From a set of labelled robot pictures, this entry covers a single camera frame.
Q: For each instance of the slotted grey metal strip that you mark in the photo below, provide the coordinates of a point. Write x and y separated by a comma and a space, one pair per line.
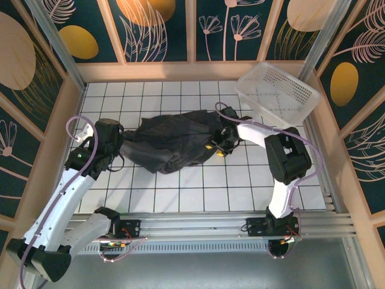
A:
195, 247

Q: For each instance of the pink fern outline wall panel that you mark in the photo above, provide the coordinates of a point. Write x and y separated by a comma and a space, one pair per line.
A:
370, 162

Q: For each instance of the orange circle leaves wall panel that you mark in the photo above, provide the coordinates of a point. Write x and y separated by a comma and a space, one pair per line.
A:
147, 30

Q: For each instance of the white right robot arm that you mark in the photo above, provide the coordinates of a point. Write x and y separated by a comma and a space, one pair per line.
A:
288, 156

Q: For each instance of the yellow oval wall panel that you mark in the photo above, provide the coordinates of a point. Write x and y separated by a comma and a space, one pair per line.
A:
81, 39

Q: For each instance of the fern and yellow oval panel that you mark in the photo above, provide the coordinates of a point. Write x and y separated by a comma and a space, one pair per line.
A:
355, 60

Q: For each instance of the clear perforated plastic basket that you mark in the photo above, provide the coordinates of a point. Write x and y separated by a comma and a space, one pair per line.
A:
276, 93

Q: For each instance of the aluminium corner post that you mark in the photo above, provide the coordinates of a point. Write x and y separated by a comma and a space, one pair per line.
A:
59, 48
326, 39

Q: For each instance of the dark grey t-shirt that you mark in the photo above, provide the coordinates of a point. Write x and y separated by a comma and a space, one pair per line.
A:
174, 138

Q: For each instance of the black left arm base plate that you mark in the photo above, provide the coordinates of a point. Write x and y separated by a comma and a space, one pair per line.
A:
130, 227

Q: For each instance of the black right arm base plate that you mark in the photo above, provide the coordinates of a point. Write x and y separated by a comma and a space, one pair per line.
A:
255, 228

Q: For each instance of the long aluminium mounting rail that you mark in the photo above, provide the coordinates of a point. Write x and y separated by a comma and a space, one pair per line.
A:
192, 228

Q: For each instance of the single pink flower wall panel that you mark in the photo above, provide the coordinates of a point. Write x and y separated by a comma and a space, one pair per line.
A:
15, 162

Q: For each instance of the large beige disc wall panel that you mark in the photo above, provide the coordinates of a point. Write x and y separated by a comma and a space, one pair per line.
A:
21, 60

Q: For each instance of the pink flowers wall panel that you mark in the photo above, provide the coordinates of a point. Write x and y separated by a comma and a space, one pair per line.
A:
234, 30

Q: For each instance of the beige circle grass wall panel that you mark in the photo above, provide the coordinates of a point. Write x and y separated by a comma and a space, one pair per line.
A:
297, 30

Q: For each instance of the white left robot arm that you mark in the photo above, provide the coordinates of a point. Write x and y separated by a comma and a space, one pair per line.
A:
72, 192

